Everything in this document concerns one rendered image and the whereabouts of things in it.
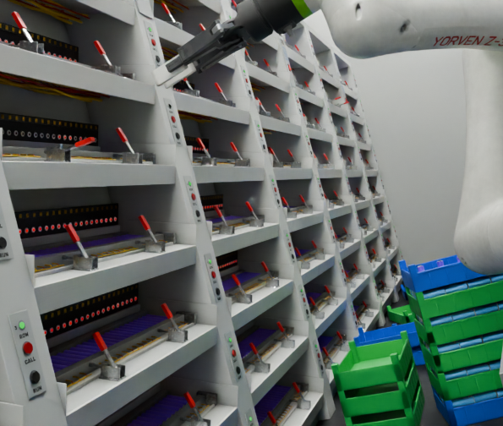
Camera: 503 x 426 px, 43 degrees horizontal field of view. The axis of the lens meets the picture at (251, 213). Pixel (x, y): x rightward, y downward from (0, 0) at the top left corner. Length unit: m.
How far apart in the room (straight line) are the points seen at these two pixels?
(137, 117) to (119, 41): 0.19
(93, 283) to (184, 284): 0.45
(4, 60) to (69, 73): 0.18
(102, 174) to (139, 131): 0.35
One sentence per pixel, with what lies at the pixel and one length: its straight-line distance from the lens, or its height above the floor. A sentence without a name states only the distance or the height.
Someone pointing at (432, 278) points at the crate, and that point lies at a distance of 1.91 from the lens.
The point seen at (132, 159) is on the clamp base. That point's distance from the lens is 1.42.
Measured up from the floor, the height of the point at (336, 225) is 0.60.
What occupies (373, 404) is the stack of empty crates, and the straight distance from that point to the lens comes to 1.99.
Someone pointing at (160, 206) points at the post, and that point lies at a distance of 1.58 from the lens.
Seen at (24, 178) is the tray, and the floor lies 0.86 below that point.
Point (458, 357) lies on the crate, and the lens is 1.96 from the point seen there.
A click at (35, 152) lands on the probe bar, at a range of 1.22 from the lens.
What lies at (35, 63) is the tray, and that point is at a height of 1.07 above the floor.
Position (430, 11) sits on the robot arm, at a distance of 1.13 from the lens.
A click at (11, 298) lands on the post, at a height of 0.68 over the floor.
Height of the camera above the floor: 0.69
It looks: 2 degrees up
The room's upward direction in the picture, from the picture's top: 15 degrees counter-clockwise
